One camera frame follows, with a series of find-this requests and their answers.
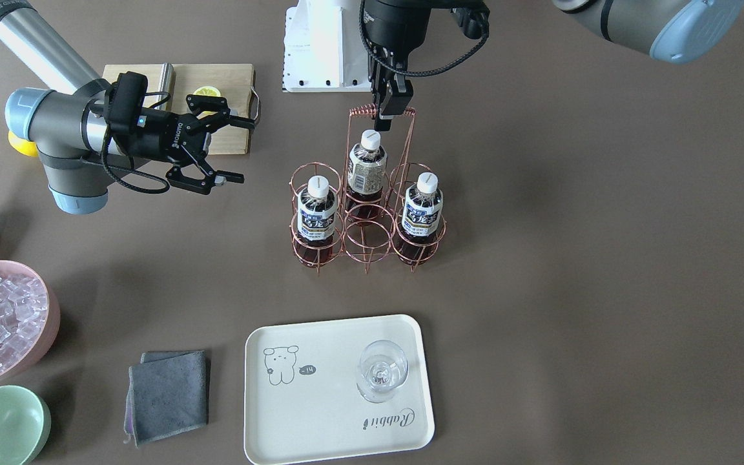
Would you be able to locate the cream rabbit tray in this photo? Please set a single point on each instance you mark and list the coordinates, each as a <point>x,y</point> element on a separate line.
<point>302,398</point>

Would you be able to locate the bamboo cutting board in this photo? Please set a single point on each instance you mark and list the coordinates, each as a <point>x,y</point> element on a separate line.
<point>235,81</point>

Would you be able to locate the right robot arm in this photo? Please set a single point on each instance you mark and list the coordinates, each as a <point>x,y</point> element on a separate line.
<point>91,133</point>

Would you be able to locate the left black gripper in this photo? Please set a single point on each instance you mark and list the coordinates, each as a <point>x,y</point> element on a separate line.
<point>390,26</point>

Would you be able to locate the yellow lemon lower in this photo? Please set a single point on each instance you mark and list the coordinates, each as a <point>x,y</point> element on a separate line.
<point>23,146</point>

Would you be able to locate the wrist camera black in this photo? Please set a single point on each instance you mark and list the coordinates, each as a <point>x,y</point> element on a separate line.
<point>124,103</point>

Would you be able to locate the green bowl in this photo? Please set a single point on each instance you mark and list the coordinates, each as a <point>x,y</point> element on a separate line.
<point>24,425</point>

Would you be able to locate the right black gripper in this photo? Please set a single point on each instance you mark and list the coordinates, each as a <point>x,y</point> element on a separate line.
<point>166,136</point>

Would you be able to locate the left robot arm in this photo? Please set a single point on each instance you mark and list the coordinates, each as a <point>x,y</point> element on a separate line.
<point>675,32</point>

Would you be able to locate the tea bottle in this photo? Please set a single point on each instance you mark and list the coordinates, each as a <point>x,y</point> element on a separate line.
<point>416,238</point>
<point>366,165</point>
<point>315,229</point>

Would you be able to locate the steel muddler black tip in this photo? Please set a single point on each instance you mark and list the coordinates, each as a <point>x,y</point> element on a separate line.
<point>166,77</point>

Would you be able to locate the copper wire bottle basket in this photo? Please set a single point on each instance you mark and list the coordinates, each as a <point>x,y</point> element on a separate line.
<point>366,231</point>

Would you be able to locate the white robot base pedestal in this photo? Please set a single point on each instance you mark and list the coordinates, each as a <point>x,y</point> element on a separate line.
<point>323,51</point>

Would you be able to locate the half lemon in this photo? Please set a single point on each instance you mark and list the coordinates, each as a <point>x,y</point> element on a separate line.
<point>208,90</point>

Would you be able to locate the clear wine glass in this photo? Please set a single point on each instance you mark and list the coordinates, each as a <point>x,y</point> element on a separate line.
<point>382,368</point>

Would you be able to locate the grey folded cloth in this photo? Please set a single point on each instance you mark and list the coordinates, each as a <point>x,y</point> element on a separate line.
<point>168,394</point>

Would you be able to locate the pink bowl with ice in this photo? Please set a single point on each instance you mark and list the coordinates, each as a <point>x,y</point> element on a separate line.
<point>29,318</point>

